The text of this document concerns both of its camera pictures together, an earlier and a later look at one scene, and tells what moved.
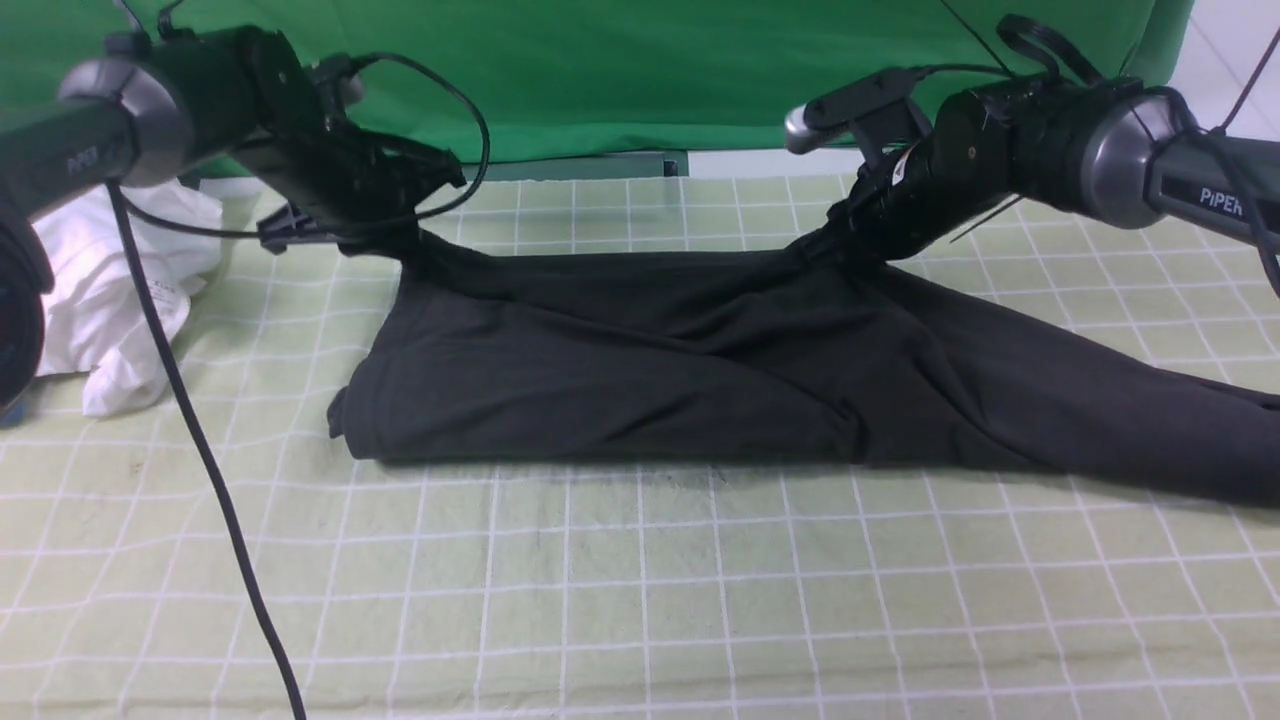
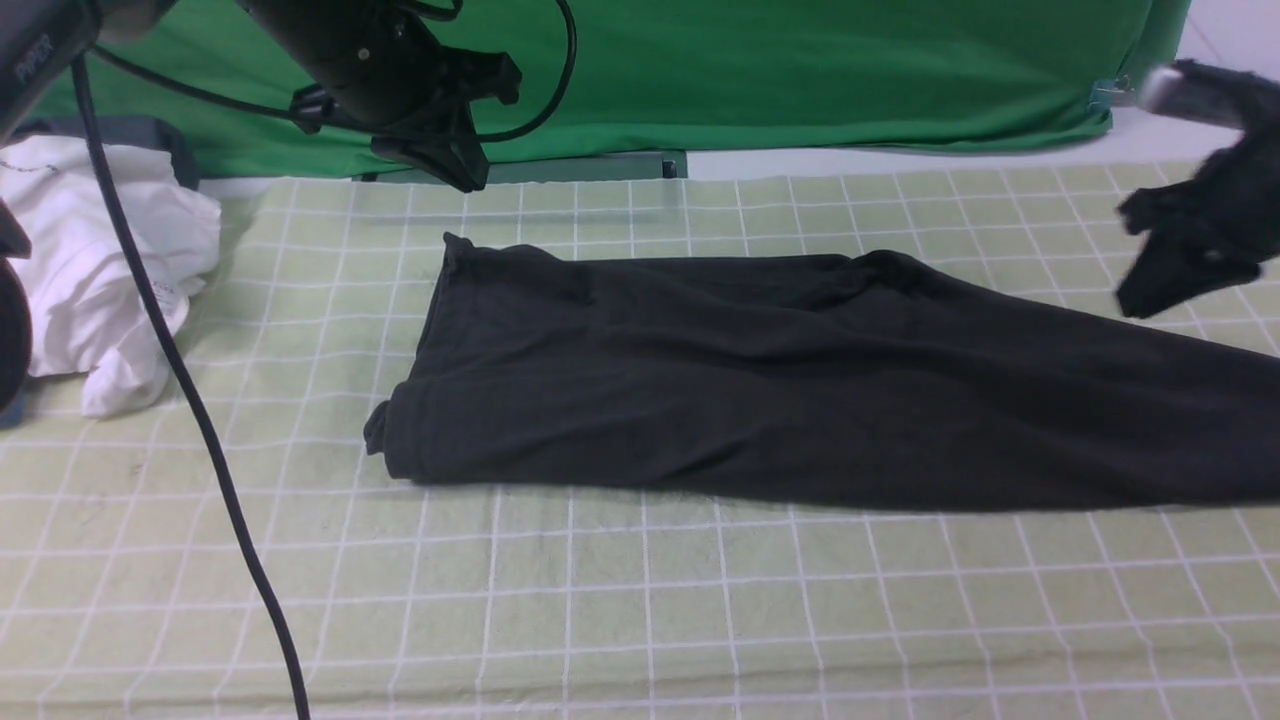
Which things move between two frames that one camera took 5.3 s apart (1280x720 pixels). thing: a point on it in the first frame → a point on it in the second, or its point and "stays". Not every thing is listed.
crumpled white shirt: [96, 315] stays
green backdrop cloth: [575, 78] stays
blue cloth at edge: [14, 415] stays
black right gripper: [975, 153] → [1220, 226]
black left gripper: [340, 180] → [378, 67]
